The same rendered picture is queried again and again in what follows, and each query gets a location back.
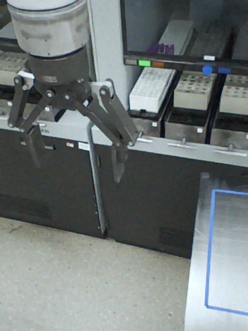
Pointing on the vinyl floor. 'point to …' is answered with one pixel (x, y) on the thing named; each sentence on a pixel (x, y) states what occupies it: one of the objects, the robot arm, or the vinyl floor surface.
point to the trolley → (219, 256)
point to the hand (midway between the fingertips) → (78, 163)
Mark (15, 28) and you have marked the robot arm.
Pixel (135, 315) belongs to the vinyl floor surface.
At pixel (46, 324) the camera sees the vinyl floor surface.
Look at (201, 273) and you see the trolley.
